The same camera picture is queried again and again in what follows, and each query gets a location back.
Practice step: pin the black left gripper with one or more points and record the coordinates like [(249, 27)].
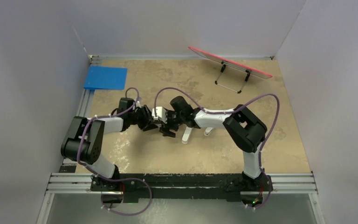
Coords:
[(147, 119)]

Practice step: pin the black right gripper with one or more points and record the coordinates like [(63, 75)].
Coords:
[(166, 130)]

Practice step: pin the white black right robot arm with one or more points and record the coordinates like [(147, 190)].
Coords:
[(246, 130)]

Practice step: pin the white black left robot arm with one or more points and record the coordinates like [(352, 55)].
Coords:
[(83, 140)]

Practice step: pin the small white stapler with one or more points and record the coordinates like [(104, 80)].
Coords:
[(208, 131)]

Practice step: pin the blue plastic board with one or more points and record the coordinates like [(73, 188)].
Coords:
[(105, 78)]

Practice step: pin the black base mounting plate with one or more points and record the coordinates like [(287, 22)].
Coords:
[(229, 187)]

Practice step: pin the red tablet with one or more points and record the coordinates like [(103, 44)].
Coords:
[(230, 63)]

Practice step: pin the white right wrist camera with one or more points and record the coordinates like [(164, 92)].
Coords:
[(159, 114)]

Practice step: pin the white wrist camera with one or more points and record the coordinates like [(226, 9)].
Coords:
[(137, 103), (159, 114)]

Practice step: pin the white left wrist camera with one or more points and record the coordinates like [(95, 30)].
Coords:
[(137, 103)]

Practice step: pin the aluminium left rail frame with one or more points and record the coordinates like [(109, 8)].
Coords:
[(87, 95)]

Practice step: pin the aluminium rail frame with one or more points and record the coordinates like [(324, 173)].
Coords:
[(74, 183), (87, 95)]

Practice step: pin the black wire tablet stand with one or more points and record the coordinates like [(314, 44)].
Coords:
[(233, 77)]

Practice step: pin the aluminium front rail frame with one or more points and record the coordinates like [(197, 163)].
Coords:
[(74, 183)]

